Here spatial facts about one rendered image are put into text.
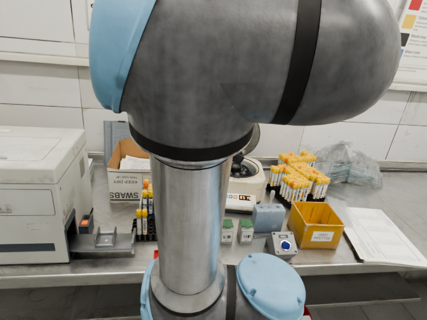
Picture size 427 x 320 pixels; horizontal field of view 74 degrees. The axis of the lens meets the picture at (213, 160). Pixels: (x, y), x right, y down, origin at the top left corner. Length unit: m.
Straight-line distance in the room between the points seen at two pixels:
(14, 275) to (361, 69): 0.90
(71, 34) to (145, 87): 1.13
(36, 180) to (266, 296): 0.57
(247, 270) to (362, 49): 0.38
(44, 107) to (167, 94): 1.24
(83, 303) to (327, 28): 1.55
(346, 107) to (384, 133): 1.52
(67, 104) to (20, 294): 0.94
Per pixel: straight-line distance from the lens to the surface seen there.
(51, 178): 0.77
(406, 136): 1.84
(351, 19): 0.20
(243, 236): 0.94
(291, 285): 0.51
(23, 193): 0.82
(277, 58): 0.19
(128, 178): 1.07
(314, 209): 1.10
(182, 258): 0.36
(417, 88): 1.72
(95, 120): 1.37
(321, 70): 0.19
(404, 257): 1.15
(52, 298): 1.68
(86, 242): 0.92
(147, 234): 0.94
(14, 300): 1.74
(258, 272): 0.51
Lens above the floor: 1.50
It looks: 25 degrees down
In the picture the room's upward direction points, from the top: 6 degrees clockwise
